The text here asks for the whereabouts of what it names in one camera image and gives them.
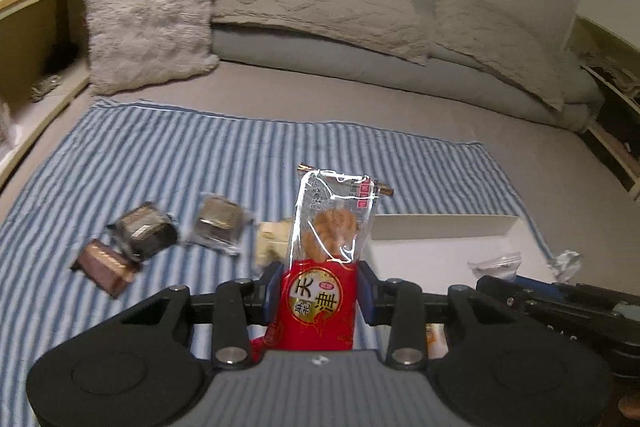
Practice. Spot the beige snack packet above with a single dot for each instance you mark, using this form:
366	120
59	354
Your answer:
272	239

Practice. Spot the brown chocolate snack packet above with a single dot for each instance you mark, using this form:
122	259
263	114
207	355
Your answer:
102	264

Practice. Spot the small shelf ornament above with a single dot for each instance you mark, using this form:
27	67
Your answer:
45	88

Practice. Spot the built-in wall shelf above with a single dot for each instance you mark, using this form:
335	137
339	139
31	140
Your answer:
612	87

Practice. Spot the blue striped blanket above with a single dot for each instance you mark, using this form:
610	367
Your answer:
200	157

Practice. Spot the wooden bedside shelf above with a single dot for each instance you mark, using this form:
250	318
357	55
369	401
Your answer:
30	17

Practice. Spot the white cardboard box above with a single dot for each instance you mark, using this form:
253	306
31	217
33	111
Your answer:
435	257

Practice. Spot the crumpled clear plastic wrapper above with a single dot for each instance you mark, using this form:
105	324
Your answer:
567	262

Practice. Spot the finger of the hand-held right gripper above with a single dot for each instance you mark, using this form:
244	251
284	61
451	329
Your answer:
550	309
542	285

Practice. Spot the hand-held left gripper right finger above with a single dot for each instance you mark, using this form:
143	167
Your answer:
364	292

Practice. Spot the fluffy white pillow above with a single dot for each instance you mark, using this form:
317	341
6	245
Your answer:
150	22

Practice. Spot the dark foil snack packet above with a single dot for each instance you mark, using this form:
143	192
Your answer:
145	229
217	219

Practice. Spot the beige quilted pillow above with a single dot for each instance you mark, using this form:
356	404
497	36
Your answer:
320	2
495	37

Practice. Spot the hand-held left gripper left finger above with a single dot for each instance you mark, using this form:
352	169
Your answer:
274	289

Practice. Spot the small clear snack packet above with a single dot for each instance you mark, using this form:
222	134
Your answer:
497	264

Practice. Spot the red snack packet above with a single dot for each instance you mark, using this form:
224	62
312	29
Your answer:
320	302

